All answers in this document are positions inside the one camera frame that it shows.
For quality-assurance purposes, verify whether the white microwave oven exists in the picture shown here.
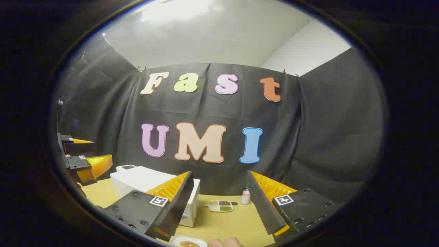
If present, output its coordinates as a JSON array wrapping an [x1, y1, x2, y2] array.
[[110, 166, 201, 227]]

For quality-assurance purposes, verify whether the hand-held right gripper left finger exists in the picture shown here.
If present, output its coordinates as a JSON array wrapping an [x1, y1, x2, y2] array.
[[102, 170, 194, 242]]

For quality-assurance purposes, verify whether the white square plate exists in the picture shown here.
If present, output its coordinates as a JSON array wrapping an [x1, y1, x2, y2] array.
[[170, 235, 208, 247]]

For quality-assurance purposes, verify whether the black backdrop cloth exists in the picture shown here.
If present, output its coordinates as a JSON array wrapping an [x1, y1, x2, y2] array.
[[57, 34, 384, 206]]

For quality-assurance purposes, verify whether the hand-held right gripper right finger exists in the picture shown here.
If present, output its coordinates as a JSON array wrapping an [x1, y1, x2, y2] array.
[[246, 170, 339, 239]]

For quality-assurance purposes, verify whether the white divided seed dish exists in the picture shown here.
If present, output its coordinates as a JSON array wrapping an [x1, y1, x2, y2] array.
[[204, 200, 234, 213]]

